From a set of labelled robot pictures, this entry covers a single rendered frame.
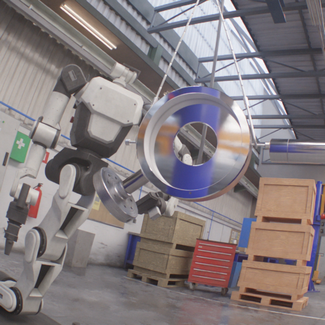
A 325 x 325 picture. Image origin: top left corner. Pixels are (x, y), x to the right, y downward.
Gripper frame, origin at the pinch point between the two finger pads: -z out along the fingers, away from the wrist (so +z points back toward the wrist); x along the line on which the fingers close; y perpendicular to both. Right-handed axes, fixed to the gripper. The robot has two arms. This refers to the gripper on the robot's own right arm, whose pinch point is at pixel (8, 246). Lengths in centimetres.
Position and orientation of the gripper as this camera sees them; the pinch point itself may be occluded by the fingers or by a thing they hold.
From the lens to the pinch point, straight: 127.0
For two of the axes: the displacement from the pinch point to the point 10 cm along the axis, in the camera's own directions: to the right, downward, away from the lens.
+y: 8.3, 3.7, 4.2
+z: 2.3, -9.1, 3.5
